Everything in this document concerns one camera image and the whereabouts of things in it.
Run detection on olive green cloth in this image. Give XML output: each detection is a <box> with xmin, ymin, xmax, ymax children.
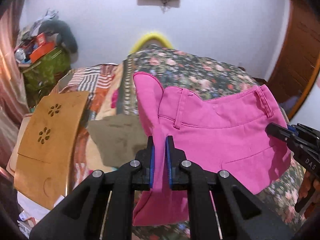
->
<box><xmin>88</xmin><ymin>114</ymin><xmax>148</xmax><ymax>167</ymax></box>

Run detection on pink pants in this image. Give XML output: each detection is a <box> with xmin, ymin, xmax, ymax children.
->
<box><xmin>133</xmin><ymin>72</ymin><xmax>291</xmax><ymax>226</ymax></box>

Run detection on striped patchwork quilt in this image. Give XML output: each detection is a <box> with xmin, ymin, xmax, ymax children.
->
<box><xmin>52</xmin><ymin>64</ymin><xmax>123</xmax><ymax>187</ymax></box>

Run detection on orange box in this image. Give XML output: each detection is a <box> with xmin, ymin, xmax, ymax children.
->
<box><xmin>30</xmin><ymin>33</ymin><xmax>55</xmax><ymax>63</ymax></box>

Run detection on pink striped curtain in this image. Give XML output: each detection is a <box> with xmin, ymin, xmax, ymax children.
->
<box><xmin>1</xmin><ymin>0</ymin><xmax>29</xmax><ymax>168</ymax></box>

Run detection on green patterned bag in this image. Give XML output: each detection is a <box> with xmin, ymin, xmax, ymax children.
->
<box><xmin>22</xmin><ymin>47</ymin><xmax>71</xmax><ymax>108</ymax></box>

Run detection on wooden door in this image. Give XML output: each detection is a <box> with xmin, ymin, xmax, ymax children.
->
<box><xmin>267</xmin><ymin>0</ymin><xmax>319</xmax><ymax>103</ymax></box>

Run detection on floral green bedspread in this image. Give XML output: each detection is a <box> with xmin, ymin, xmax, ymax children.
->
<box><xmin>114</xmin><ymin>45</ymin><xmax>305</xmax><ymax>231</ymax></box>

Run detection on wooden framed mirror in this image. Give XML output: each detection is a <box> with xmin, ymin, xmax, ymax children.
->
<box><xmin>287</xmin><ymin>56</ymin><xmax>320</xmax><ymax>129</ymax></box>

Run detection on yellow pillow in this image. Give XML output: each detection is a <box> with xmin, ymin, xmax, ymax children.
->
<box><xmin>129</xmin><ymin>32</ymin><xmax>173</xmax><ymax>54</ymax></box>

